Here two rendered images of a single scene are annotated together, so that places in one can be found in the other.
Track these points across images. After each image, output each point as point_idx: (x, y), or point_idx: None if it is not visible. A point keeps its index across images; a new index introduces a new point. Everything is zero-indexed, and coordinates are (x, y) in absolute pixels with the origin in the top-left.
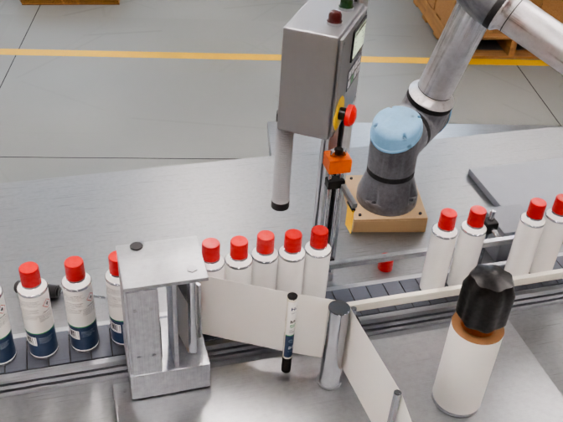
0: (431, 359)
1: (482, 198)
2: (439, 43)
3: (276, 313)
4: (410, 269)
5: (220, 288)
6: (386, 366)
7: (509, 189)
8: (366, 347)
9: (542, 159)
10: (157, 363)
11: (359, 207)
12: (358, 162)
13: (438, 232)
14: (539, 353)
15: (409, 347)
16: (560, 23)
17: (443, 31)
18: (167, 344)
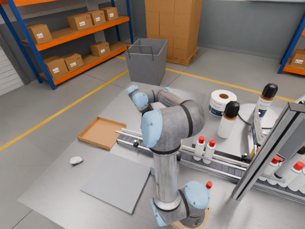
0: (222, 143)
1: (141, 196)
2: (175, 175)
3: None
4: (200, 180)
5: (304, 159)
6: (236, 147)
7: (130, 189)
8: (259, 126)
9: (91, 201)
10: None
11: (205, 213)
12: None
13: (214, 145)
14: (186, 139)
15: (226, 149)
16: (174, 96)
17: (174, 171)
18: None
